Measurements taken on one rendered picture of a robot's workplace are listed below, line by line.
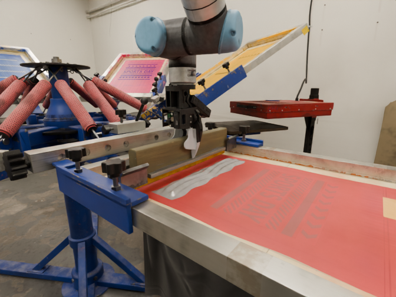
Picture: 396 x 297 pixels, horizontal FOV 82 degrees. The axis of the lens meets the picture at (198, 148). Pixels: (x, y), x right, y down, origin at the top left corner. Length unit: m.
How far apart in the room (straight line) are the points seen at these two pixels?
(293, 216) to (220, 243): 0.20
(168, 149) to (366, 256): 0.45
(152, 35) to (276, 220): 0.44
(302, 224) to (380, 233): 0.13
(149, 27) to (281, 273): 0.48
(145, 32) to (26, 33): 4.37
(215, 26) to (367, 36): 2.15
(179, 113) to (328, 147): 2.12
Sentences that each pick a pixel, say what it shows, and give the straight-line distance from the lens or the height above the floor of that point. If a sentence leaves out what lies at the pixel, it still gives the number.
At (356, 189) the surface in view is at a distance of 0.69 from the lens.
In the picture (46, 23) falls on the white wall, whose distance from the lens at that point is 4.99.
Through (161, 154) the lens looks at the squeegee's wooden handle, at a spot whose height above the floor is 1.03.
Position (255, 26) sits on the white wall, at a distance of 2.84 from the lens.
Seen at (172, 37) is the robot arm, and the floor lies 1.30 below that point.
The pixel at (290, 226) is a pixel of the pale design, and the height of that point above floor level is 0.95.
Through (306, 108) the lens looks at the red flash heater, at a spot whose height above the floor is 1.07.
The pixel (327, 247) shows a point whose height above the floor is 0.95.
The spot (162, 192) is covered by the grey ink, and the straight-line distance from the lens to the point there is 0.55.
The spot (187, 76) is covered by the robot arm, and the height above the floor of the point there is 1.23.
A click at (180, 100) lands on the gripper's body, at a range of 0.62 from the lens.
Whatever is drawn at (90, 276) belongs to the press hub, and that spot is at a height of 0.11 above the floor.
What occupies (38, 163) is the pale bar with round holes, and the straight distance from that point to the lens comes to 0.70.
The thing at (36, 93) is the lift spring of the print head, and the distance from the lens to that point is 1.14.
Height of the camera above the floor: 1.20
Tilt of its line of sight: 15 degrees down
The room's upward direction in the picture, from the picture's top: straight up
